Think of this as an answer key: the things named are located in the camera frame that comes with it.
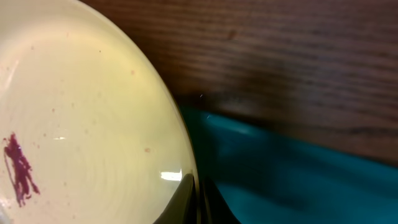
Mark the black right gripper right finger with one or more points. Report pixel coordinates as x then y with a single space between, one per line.
214 209

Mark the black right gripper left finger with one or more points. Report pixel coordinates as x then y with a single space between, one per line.
182 207

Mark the yellow-green plate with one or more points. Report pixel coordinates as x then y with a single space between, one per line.
89 131

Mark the blue plastic serving tray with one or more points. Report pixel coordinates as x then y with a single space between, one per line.
267 178

